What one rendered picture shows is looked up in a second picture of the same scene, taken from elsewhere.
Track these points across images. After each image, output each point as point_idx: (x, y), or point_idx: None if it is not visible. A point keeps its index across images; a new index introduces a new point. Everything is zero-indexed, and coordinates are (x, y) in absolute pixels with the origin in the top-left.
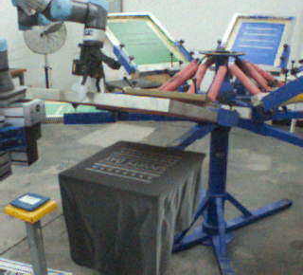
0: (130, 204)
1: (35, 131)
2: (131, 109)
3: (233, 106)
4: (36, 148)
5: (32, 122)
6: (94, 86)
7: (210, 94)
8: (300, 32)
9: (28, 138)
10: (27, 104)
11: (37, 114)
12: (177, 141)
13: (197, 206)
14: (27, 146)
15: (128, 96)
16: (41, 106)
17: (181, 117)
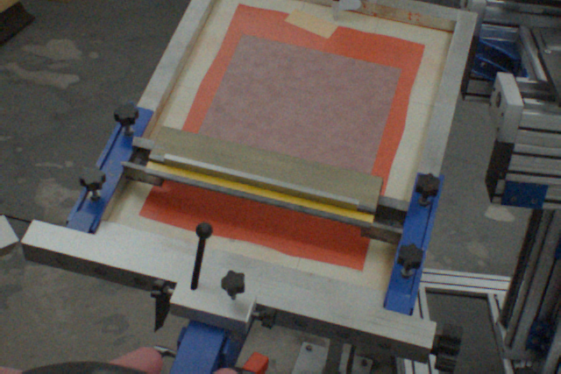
0: None
1: (504, 151)
2: (292, 47)
3: (79, 231)
4: (495, 179)
5: (489, 108)
6: None
7: (143, 349)
8: None
9: (498, 142)
10: (500, 73)
11: (495, 108)
12: (231, 331)
13: (158, 321)
14: (493, 151)
15: None
16: (500, 107)
17: (220, 200)
